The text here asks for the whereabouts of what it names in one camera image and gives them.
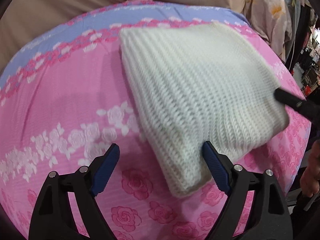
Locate white knit sweater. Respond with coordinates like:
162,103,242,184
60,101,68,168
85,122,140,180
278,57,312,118
119,22,289,197

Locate person's right hand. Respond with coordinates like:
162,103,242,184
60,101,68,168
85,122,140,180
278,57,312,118
300,140,320,197

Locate floral patterned hanging cloth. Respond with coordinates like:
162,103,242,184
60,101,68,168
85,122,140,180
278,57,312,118
243,0,292,61

